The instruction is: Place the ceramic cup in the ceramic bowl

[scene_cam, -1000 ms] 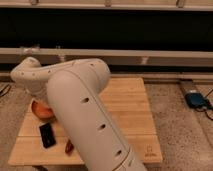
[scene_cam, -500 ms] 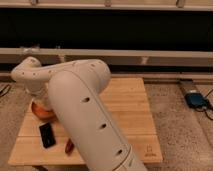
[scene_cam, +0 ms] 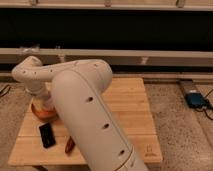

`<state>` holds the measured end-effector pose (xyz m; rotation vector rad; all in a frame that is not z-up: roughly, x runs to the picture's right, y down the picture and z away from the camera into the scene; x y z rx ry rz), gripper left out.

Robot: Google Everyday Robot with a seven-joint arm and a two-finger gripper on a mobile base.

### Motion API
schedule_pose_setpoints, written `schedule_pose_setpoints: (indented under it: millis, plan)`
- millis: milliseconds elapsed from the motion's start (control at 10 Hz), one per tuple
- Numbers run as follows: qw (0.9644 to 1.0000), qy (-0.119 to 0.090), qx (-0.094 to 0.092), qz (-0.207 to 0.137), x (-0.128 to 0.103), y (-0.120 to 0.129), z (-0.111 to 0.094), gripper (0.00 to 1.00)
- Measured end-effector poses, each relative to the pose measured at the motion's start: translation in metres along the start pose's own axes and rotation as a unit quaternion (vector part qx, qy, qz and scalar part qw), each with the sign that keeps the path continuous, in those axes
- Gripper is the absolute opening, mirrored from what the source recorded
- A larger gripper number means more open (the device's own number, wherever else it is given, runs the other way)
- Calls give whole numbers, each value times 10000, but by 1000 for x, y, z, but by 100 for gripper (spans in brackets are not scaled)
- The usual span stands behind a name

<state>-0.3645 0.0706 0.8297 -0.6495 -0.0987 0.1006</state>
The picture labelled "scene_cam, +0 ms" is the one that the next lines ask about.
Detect orange ceramic bowl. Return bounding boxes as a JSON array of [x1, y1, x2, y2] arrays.
[[31, 104, 57, 120]]

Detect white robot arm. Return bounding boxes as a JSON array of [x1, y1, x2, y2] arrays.
[[12, 56, 148, 171]]

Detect black cables left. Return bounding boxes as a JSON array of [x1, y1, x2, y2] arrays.
[[0, 83, 12, 99]]

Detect grey metal rail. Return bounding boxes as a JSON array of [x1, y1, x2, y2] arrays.
[[0, 47, 213, 67]]

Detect blue electronic box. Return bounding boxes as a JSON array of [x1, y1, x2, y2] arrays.
[[185, 93, 206, 108]]

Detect black rectangular block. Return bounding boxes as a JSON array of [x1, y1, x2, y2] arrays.
[[39, 123, 56, 148]]

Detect black cable right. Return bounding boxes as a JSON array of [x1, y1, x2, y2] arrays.
[[195, 89, 213, 122]]

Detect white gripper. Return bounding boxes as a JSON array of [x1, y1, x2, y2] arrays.
[[32, 90, 54, 111]]

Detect dark red chili pepper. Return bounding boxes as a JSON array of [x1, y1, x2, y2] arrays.
[[65, 137, 75, 154]]

